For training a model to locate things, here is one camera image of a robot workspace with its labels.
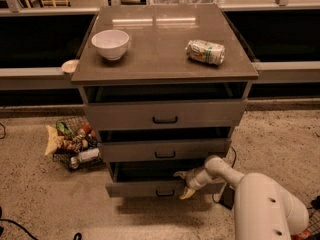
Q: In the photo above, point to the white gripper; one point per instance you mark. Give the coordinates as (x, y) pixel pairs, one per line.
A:
(192, 179)

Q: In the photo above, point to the grey bottom drawer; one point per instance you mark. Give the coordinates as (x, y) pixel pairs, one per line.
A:
(149, 178)

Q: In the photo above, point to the grey drawer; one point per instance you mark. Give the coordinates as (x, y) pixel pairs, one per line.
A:
(149, 178)
(162, 115)
(163, 150)

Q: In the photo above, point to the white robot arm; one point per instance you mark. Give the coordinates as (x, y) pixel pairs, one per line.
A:
(263, 209)

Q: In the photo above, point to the grey middle drawer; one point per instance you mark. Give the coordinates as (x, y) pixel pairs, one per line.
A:
(163, 150)

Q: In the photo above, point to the grey top drawer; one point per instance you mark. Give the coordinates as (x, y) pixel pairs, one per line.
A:
(162, 115)

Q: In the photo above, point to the grey drawer cabinet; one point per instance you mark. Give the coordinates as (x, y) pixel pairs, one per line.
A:
(156, 68)

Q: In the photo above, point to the black floor box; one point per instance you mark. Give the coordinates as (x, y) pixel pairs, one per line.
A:
(227, 197)

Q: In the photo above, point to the clear plastic bottle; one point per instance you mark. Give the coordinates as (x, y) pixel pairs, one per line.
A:
(84, 157)

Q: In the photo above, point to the crushed green white can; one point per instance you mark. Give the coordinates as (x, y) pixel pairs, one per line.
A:
(206, 52)

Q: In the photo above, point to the green snack packet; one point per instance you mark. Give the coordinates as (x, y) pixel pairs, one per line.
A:
(64, 129)

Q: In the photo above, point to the yellow chip bag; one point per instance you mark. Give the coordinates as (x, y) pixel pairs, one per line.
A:
(55, 141)

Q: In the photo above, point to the white ceramic bowl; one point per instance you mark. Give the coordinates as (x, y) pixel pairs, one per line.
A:
(111, 44)

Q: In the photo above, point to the small white dish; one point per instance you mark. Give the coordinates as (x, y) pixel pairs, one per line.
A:
(70, 66)

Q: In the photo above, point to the metal railing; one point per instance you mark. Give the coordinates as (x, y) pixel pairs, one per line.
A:
(53, 77)

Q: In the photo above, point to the black wire basket left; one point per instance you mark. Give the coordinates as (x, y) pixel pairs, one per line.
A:
(83, 138)

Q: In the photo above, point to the black wire basket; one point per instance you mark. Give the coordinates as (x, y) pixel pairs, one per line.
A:
(83, 138)
(312, 232)

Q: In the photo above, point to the black wire basket right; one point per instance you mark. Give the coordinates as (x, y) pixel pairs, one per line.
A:
(312, 232)

